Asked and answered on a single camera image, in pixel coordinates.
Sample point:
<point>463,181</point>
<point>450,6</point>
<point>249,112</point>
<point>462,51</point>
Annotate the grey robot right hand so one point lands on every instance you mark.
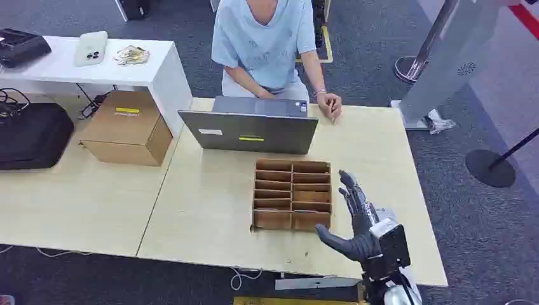
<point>363,246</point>

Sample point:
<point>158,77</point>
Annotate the wooden card box with slots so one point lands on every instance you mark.
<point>273,219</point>

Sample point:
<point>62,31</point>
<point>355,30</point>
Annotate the person's left hand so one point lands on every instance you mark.
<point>330,107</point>

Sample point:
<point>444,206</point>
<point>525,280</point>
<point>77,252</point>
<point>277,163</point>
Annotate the person's hand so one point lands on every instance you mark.
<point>330,107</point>
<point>266,94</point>

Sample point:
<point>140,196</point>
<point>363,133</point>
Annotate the crumpled white plastic bag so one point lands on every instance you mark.
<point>440,123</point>

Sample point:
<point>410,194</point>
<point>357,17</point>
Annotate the grey laptop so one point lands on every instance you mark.
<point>252,132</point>

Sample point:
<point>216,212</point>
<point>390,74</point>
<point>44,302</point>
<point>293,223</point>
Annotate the person's right hand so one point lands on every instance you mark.
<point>266,94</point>

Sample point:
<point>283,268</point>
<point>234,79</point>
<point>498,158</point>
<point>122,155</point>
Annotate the yellow-edged floor mat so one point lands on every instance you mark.
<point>326,50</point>

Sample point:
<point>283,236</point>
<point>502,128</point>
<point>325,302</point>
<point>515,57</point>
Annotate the grey standing panel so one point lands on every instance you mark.
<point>452,59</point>

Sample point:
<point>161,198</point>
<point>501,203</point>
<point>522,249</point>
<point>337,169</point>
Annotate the black wheeled stand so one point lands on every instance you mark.
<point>318,29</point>

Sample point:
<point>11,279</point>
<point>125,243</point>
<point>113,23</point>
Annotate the person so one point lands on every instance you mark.
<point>261,42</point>

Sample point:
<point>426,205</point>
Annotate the white riser shelf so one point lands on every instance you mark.
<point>164,80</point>

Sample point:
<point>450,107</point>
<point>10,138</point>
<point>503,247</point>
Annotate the brown cardboard box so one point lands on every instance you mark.
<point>126,130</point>

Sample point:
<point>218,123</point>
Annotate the crumpled clear wrapper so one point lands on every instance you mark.
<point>132,55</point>

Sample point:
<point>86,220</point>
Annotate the black floor case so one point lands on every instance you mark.
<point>134,8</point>

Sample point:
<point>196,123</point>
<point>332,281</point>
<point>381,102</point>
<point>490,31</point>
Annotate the white smartphone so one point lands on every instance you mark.
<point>90,48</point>

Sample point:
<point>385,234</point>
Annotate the black bag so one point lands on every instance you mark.
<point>33,136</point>

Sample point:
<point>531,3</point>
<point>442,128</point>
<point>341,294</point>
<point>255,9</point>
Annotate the black desktop device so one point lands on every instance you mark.
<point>21,46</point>

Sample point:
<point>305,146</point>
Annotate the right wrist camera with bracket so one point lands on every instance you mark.
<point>392,246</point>

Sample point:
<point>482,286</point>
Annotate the black stanchion post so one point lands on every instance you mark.
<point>490,168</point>

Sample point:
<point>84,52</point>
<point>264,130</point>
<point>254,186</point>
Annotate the chrome stanchion post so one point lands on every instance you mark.
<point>410,67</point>

